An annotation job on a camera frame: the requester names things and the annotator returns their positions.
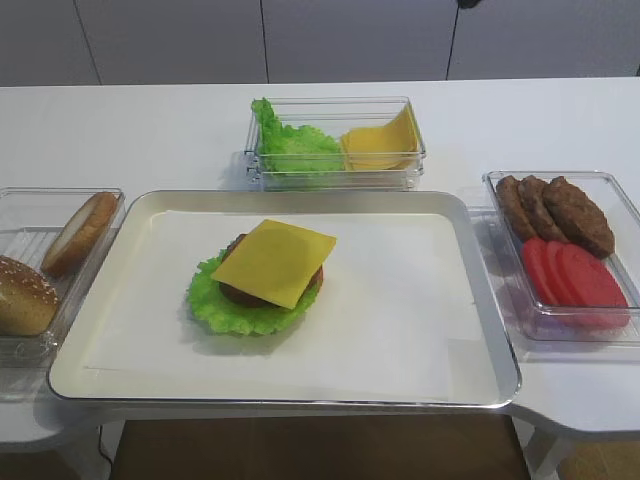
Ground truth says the yellow cheese slice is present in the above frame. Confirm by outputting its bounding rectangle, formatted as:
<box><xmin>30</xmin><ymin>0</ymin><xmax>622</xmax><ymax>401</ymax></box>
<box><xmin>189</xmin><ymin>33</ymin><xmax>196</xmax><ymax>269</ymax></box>
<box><xmin>212</xmin><ymin>219</ymin><xmax>337</xmax><ymax>309</ymax></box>

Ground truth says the green lettuce leaf in box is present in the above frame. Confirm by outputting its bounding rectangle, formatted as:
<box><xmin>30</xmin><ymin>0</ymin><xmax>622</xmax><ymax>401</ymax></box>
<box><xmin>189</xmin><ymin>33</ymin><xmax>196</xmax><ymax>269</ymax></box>
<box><xmin>251</xmin><ymin>98</ymin><xmax>345</xmax><ymax>173</ymax></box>

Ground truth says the clear box with lettuce cheese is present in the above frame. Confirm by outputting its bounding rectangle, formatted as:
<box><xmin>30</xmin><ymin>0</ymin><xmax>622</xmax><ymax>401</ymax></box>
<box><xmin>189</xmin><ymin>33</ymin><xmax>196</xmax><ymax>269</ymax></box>
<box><xmin>244</xmin><ymin>97</ymin><xmax>426</xmax><ymax>191</ymax></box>

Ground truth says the stack of yellow cheese slices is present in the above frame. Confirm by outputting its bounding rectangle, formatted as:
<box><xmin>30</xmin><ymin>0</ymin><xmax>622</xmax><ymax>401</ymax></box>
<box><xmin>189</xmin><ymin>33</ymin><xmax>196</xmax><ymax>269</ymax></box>
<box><xmin>340</xmin><ymin>105</ymin><xmax>419</xmax><ymax>171</ymax></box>

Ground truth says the green lettuce leaf on tray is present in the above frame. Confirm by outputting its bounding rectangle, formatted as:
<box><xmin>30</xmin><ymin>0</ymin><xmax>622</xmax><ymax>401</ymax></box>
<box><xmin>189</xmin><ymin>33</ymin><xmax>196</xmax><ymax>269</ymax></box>
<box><xmin>187</xmin><ymin>249</ymin><xmax>322</xmax><ymax>336</ymax></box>

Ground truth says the brown patty on tray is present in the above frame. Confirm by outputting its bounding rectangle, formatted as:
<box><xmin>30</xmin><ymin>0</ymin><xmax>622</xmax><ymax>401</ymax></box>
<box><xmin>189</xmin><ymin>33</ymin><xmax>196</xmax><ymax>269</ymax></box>
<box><xmin>219</xmin><ymin>233</ymin><xmax>314</xmax><ymax>308</ymax></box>

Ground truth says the white parchment paper sheet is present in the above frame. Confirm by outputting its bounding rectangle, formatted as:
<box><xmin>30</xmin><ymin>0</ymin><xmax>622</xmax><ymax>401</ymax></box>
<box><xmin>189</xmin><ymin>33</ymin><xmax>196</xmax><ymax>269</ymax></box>
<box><xmin>83</xmin><ymin>211</ymin><xmax>481</xmax><ymax>400</ymax></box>

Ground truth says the silver metal baking tray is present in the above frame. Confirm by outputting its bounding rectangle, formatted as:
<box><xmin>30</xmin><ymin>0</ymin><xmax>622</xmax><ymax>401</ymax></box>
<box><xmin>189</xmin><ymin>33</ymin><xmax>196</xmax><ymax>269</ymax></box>
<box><xmin>48</xmin><ymin>191</ymin><xmax>521</xmax><ymax>410</ymax></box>

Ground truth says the left brown patty in box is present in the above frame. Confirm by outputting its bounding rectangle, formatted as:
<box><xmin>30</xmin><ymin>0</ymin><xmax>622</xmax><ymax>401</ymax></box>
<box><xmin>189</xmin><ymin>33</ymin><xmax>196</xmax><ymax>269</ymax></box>
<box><xmin>496</xmin><ymin>175</ymin><xmax>538</xmax><ymax>242</ymax></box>

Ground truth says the brown patty in box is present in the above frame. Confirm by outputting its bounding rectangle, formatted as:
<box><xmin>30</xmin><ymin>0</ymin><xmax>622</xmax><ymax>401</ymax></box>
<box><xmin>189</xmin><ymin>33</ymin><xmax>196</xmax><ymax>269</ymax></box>
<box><xmin>496</xmin><ymin>175</ymin><xmax>538</xmax><ymax>242</ymax></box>
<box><xmin>543</xmin><ymin>176</ymin><xmax>615</xmax><ymax>259</ymax></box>
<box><xmin>518</xmin><ymin>175</ymin><xmax>569</xmax><ymax>243</ymax></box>

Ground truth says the left red tomato slice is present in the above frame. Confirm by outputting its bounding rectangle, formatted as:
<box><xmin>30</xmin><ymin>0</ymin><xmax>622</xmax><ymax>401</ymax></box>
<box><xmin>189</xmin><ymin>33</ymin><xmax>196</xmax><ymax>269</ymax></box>
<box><xmin>522</xmin><ymin>237</ymin><xmax>558</xmax><ymax>305</ymax></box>

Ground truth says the middle brown patty in box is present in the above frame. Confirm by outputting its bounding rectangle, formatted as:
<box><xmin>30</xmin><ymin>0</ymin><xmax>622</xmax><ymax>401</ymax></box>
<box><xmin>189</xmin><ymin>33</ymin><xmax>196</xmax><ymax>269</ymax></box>
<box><xmin>518</xmin><ymin>175</ymin><xmax>569</xmax><ymax>243</ymax></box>

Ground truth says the middle red tomato slice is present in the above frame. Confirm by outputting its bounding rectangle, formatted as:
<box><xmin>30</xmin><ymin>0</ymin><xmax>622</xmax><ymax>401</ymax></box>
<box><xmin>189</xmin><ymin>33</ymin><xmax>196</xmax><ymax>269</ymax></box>
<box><xmin>543</xmin><ymin>241</ymin><xmax>578</xmax><ymax>306</ymax></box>

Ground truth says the clear box with patties tomatoes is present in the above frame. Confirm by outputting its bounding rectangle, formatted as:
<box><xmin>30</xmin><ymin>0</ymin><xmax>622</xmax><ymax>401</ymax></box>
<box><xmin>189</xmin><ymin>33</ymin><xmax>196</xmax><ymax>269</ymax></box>
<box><xmin>483</xmin><ymin>171</ymin><xmax>639</xmax><ymax>347</ymax></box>

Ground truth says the bun bottom half standing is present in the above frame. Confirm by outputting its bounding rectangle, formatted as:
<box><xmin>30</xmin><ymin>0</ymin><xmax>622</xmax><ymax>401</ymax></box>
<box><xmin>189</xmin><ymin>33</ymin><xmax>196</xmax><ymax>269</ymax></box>
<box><xmin>41</xmin><ymin>191</ymin><xmax>118</xmax><ymax>278</ymax></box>

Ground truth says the right brown patty in box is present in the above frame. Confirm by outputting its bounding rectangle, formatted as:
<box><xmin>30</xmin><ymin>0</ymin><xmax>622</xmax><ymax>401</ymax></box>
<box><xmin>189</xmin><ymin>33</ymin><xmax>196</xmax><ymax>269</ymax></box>
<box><xmin>543</xmin><ymin>176</ymin><xmax>615</xmax><ymax>259</ymax></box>

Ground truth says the clear box with buns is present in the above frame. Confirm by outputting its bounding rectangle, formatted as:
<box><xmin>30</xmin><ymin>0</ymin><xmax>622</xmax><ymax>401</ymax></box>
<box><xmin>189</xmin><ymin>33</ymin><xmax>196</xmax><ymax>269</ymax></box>
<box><xmin>1</xmin><ymin>187</ymin><xmax>124</xmax><ymax>367</ymax></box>

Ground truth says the right red tomato slice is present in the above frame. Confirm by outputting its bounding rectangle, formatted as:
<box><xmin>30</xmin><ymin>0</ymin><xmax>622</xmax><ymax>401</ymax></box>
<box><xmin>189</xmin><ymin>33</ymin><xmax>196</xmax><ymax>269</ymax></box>
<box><xmin>556</xmin><ymin>244</ymin><xmax>628</xmax><ymax>308</ymax></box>

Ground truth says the right sesame bun top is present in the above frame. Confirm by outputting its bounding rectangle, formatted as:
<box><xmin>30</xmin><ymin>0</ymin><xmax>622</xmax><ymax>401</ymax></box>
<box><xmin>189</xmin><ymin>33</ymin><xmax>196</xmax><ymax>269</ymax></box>
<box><xmin>1</xmin><ymin>255</ymin><xmax>59</xmax><ymax>336</ymax></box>

